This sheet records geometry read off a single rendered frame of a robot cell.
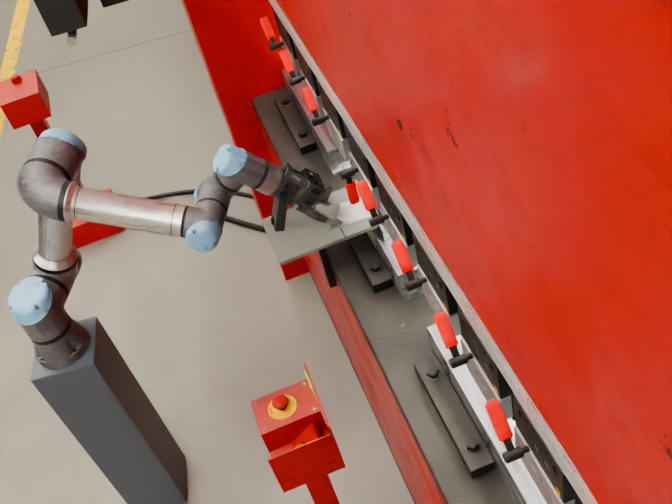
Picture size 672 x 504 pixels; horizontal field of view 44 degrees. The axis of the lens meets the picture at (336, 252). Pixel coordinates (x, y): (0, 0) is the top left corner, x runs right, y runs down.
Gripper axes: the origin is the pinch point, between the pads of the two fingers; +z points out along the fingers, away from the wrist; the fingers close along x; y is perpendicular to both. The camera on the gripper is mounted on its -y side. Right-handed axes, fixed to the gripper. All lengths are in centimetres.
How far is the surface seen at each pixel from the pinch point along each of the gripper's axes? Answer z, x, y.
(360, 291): 10.1, -15.7, -8.6
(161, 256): 32, 126, -117
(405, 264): -17, -51, 23
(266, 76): 4, 86, -6
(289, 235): -7.4, -0.9, -9.8
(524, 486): 12, -85, 8
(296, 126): 8, 57, -6
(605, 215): -59, -112, 68
